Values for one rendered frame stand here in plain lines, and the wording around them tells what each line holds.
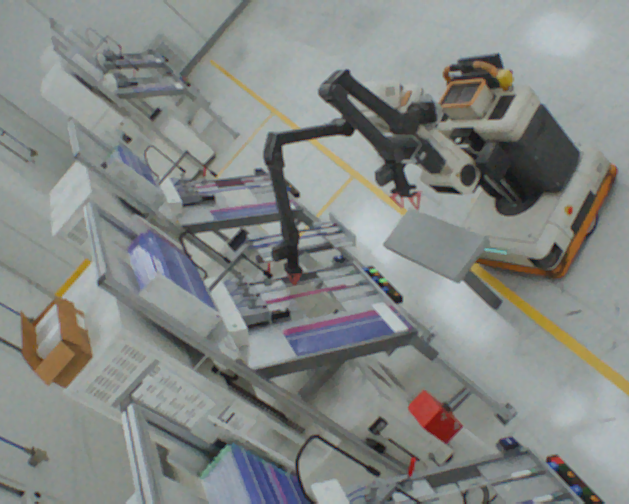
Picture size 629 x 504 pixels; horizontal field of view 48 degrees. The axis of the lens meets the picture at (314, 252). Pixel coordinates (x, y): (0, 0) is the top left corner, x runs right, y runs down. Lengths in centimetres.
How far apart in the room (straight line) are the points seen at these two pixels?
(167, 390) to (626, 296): 205
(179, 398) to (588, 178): 218
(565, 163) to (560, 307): 69
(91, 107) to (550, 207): 497
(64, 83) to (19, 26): 312
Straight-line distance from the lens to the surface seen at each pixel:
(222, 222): 406
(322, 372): 334
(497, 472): 236
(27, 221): 596
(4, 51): 1044
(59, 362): 259
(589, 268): 368
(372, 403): 310
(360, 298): 322
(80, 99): 739
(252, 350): 290
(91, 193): 389
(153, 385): 270
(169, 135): 756
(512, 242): 361
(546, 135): 351
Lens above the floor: 269
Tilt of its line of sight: 31 degrees down
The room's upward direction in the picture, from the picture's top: 51 degrees counter-clockwise
